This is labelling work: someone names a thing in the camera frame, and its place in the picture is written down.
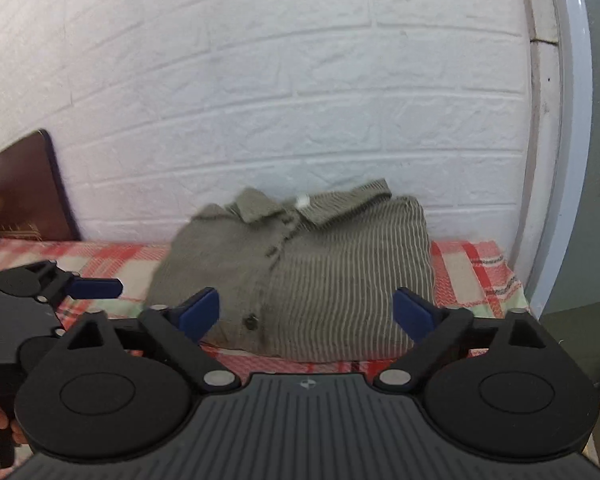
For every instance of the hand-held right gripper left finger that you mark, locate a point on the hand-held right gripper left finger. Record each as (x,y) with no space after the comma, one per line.
(200,312)

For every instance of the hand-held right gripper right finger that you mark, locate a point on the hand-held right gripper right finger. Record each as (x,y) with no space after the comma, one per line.
(412,312)

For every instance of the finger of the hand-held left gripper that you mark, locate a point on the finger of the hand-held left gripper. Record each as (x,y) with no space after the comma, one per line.
(85,287)

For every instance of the striped shirt with checked lining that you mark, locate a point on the striped shirt with checked lining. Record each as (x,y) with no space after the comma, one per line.
(300,270)

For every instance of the red plaid bed sheet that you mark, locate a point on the red plaid bed sheet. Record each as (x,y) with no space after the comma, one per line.
(470,275)

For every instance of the brown wooden board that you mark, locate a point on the brown wooden board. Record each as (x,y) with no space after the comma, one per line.
(20,195)

